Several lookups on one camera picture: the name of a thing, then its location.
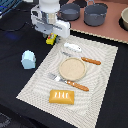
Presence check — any fork with wooden handle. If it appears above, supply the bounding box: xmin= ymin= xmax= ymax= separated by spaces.
xmin=48 ymin=73 xmax=89 ymax=91

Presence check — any yellow butter box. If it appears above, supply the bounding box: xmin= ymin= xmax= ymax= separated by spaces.
xmin=46 ymin=33 xmax=57 ymax=45

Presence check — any dark grey pot left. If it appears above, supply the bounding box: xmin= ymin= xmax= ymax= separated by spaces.
xmin=58 ymin=3 xmax=80 ymax=21

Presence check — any tan wooden plate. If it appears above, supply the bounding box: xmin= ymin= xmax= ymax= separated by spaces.
xmin=59 ymin=57 xmax=87 ymax=81

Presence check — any white fish toy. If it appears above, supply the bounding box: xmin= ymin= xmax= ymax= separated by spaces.
xmin=64 ymin=42 xmax=82 ymax=52

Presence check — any knife with wooden handle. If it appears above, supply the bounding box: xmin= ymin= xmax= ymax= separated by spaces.
xmin=61 ymin=52 xmax=101 ymax=65

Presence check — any beige woven placemat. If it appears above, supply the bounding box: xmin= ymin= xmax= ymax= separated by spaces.
xmin=17 ymin=36 xmax=118 ymax=128

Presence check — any beige bowl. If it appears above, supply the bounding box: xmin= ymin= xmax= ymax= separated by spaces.
xmin=121 ymin=7 xmax=128 ymax=30

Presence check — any dark grey pot right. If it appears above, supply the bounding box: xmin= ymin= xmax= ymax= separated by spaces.
xmin=84 ymin=0 xmax=107 ymax=26

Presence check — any light blue milk carton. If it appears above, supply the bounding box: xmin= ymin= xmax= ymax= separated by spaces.
xmin=21 ymin=50 xmax=36 ymax=69

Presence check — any orange bread loaf toy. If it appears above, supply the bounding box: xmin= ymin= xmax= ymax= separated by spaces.
xmin=49 ymin=90 xmax=74 ymax=104

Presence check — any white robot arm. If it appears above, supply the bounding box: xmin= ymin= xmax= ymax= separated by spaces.
xmin=31 ymin=0 xmax=70 ymax=38

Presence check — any dark grey pot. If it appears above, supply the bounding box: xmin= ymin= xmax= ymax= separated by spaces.
xmin=58 ymin=3 xmax=80 ymax=21
xmin=84 ymin=0 xmax=107 ymax=26

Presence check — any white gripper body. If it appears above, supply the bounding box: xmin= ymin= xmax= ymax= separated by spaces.
xmin=31 ymin=7 xmax=70 ymax=38

